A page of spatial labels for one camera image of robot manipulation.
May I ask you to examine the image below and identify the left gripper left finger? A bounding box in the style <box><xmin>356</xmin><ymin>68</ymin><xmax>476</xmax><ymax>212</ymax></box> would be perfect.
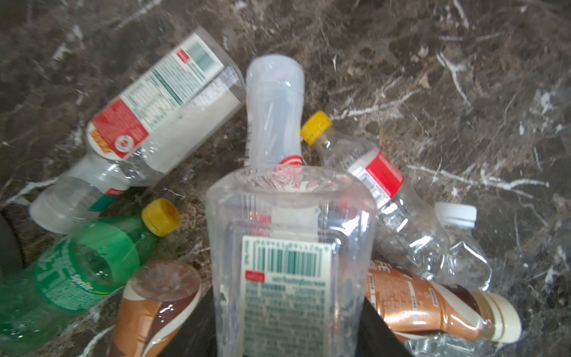
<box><xmin>159</xmin><ymin>288</ymin><xmax>217</xmax><ymax>357</ymax></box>

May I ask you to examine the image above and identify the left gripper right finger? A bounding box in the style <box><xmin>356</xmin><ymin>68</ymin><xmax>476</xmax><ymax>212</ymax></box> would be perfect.
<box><xmin>356</xmin><ymin>299</ymin><xmax>410</xmax><ymax>357</ymax></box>

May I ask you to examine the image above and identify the clear bottle red label yellow cap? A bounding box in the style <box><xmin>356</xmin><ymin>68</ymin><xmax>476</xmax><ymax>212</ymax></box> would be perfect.
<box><xmin>301</xmin><ymin>112</ymin><xmax>450</xmax><ymax>280</ymax></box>

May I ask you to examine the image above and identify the brown coffee bottle right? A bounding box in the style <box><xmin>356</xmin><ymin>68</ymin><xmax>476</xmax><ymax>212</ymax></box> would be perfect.
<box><xmin>365</xmin><ymin>260</ymin><xmax>523</xmax><ymax>344</ymax></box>

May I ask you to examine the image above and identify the brown coffee bottle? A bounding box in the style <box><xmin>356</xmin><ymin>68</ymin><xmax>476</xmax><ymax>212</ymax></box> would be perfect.
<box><xmin>365</xmin><ymin>260</ymin><xmax>523</xmax><ymax>344</ymax></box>
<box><xmin>107</xmin><ymin>261</ymin><xmax>202</xmax><ymax>356</ymax></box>

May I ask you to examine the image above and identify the brown coffee bottle left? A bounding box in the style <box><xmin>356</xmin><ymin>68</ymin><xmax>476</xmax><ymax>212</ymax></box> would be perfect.
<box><xmin>107</xmin><ymin>261</ymin><xmax>202</xmax><ymax>356</ymax></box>

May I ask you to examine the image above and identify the clear crushed bottle white cap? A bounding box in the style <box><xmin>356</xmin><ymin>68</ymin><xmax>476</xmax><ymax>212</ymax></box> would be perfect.
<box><xmin>404</xmin><ymin>202</ymin><xmax>492</xmax><ymax>356</ymax></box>

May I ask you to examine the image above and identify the green Sprite bottle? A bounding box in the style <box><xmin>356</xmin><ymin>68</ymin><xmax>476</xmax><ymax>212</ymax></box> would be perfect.
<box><xmin>1</xmin><ymin>199</ymin><xmax>181</xmax><ymax>356</ymax></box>

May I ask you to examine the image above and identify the clear bottle red green label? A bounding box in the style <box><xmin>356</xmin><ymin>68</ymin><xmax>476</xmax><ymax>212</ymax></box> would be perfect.
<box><xmin>29</xmin><ymin>28</ymin><xmax>245</xmax><ymax>234</ymax></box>

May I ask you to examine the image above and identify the white milky bottle red label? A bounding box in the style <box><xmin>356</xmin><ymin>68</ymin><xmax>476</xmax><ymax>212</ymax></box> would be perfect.
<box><xmin>242</xmin><ymin>54</ymin><xmax>305</xmax><ymax>178</ymax></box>

